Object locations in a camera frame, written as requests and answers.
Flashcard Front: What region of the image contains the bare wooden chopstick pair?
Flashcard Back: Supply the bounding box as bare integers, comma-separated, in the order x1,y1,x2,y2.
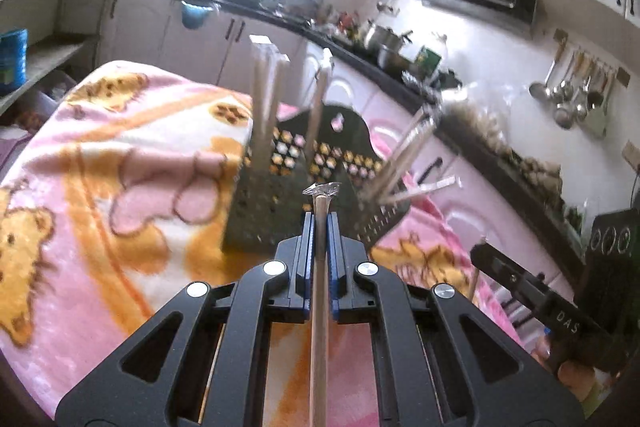
304,182,340,427

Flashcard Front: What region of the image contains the right hand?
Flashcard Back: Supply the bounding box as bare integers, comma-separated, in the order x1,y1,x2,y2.
530,336,617,416

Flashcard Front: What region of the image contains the wrapped chopstick pair on blanket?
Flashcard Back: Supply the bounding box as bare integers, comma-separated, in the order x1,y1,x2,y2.
466,263,480,307

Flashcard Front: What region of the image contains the dark green utensil basket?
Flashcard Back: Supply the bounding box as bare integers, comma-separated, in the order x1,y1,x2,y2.
221,105,410,255

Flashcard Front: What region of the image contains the pink bear blanket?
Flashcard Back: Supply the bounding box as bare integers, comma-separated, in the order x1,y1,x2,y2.
0,58,526,427

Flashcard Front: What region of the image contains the hanging steel ladle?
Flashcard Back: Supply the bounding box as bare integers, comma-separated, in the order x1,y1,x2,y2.
528,40,566,102

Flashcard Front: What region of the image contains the plastic bag of food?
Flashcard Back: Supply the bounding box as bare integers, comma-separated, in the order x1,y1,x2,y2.
440,82,514,154

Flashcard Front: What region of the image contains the green oil bottle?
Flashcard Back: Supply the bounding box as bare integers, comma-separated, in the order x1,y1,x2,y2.
414,32,448,79

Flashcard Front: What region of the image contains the steel cooking pot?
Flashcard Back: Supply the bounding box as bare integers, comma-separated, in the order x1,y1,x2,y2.
363,24,412,56

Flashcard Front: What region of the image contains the blue hanging basin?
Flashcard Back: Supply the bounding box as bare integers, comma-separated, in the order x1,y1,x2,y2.
181,1,219,30

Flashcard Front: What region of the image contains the blue tin can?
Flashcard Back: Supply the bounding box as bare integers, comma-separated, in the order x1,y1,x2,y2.
0,28,28,95

